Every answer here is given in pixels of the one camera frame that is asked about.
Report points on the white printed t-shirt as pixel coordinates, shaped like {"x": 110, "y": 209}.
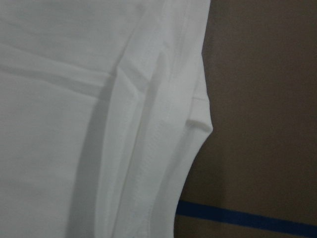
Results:
{"x": 103, "y": 108}

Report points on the blue tape line crosswise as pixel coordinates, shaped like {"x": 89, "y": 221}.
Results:
{"x": 249, "y": 220}

